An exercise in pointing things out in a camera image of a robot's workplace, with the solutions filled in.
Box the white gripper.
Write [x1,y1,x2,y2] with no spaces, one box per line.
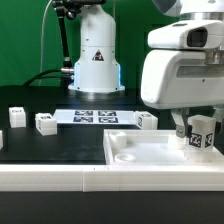
[141,50,224,138]

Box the white square tabletop part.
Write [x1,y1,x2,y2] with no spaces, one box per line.
[103,129,224,165]

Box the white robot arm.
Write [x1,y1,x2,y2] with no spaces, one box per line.
[69,0,224,116]

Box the white sheet with tags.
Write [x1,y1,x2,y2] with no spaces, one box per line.
[53,109,135,125]

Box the white fence obstacle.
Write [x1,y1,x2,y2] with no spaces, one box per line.
[0,163,224,192]

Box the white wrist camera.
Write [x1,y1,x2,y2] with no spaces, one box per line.
[148,20,224,50]

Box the black cable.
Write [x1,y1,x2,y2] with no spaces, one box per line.
[22,68,68,88]

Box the white cable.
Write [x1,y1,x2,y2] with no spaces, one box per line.
[38,0,54,87]

